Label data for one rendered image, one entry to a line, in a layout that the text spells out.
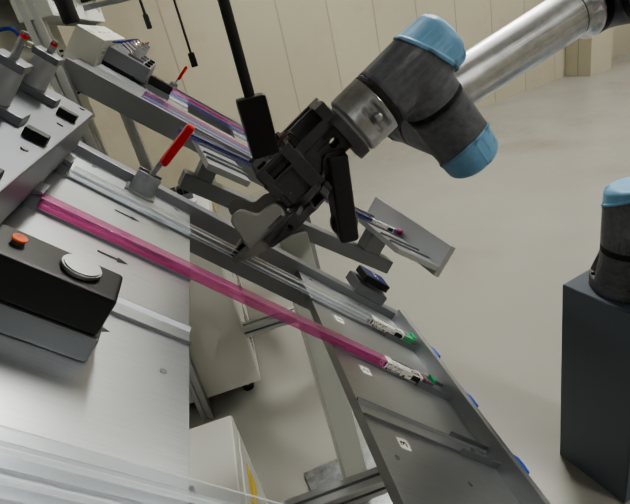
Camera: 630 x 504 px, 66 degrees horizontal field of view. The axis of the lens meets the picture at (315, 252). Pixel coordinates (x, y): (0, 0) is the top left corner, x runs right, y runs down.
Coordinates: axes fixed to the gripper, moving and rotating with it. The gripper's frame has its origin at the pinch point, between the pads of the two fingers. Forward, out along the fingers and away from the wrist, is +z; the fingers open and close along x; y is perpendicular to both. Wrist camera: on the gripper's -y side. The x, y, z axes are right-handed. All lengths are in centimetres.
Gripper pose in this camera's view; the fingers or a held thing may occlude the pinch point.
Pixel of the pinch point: (244, 254)
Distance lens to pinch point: 61.7
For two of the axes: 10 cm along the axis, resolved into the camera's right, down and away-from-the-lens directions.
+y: -6.6, -6.1, -4.5
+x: 2.3, 4.0, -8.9
